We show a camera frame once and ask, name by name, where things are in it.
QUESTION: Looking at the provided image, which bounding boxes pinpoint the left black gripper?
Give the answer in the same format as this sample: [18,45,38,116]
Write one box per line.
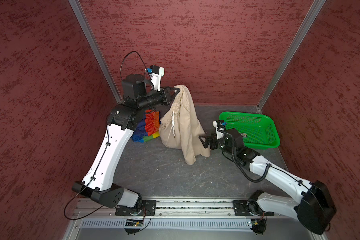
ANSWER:
[137,85,180,111]

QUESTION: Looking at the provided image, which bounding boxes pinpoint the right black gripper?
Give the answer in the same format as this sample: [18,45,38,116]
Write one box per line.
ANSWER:
[198,132,236,156]

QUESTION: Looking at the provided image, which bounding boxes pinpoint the beige shorts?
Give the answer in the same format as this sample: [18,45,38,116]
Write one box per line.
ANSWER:
[159,85,211,165]

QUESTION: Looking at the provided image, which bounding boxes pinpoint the rainbow striped shorts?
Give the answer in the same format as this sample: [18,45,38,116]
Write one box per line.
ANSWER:
[132,111,160,143]

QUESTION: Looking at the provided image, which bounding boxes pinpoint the green plastic basket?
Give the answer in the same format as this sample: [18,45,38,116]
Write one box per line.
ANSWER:
[219,112,281,150]

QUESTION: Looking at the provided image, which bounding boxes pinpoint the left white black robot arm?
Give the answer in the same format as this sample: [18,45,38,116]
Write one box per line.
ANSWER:
[72,87,180,210]

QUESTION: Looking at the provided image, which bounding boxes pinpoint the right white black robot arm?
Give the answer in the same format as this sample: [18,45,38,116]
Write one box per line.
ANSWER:
[199,126,337,235]

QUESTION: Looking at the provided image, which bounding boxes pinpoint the right base connector board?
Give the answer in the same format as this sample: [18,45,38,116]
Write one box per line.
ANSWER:
[252,219,267,235]

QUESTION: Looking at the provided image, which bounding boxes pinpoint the base connector board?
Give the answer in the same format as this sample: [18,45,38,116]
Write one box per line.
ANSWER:
[252,219,267,235]
[125,219,145,228]

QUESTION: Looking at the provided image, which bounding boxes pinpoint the left base connector board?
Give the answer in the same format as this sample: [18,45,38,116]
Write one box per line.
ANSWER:
[125,219,145,228]

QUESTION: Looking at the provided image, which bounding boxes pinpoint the white perforated vent strip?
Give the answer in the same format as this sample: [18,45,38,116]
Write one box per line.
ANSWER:
[81,219,252,231]

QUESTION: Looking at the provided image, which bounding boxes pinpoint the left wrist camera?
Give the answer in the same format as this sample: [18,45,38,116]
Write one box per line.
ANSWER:
[122,74,147,100]

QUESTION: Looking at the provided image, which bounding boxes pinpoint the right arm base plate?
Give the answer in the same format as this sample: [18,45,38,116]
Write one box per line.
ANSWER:
[233,200,275,217]

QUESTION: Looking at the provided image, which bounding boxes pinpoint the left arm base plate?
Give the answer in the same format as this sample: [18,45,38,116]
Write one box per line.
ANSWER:
[115,200,157,217]

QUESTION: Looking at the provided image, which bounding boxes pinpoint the left aluminium corner post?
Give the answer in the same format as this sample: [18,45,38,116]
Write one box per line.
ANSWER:
[69,0,122,103]

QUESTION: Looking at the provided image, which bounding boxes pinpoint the aluminium corner post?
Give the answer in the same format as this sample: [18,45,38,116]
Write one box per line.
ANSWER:
[69,0,122,103]
[257,0,326,113]

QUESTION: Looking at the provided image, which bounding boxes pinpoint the aluminium front rail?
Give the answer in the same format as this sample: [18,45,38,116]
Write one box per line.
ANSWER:
[72,194,298,219]

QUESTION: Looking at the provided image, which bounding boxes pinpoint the right aluminium corner post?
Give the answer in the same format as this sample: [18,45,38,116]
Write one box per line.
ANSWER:
[257,0,326,113]

